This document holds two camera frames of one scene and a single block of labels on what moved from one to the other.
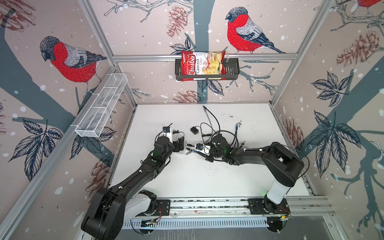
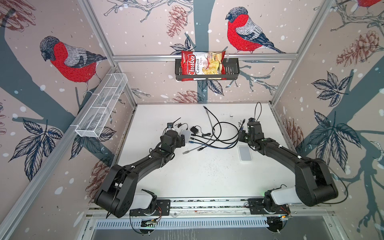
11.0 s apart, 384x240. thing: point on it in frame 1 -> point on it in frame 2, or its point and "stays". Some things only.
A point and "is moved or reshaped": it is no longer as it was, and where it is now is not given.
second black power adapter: [194, 130] stays
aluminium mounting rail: [240, 206] stays
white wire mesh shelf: [99, 110] stays
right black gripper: [209, 159] -> [242, 134]
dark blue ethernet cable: [236, 129] is moved or reshaped
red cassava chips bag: [203, 66] stays
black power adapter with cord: [177, 131] is moved or reshaped
